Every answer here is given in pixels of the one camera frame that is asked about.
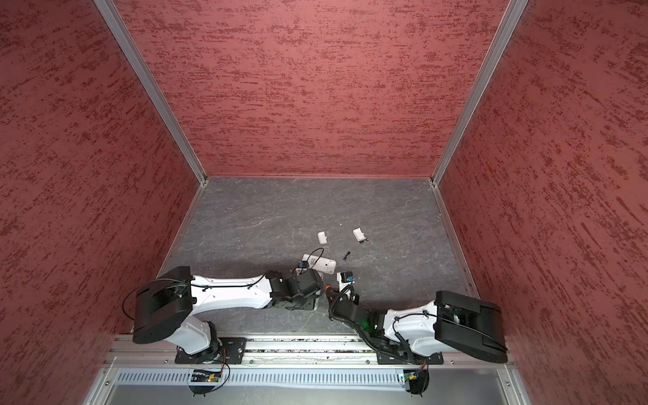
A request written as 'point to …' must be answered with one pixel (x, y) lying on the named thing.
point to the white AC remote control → (321, 264)
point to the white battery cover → (359, 234)
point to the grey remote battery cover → (321, 237)
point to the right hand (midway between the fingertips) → (327, 301)
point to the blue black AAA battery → (348, 252)
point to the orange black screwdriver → (329, 292)
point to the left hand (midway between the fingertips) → (308, 308)
